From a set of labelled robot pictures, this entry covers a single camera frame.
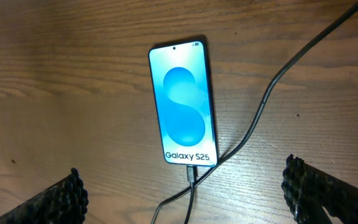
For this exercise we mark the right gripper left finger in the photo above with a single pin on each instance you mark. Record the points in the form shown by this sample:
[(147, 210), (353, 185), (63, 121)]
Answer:
[(64, 202)]

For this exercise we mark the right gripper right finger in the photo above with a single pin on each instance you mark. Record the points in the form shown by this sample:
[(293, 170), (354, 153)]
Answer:
[(313, 195)]

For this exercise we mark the blue Galaxy smartphone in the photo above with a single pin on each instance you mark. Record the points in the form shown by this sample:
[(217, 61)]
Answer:
[(182, 86)]

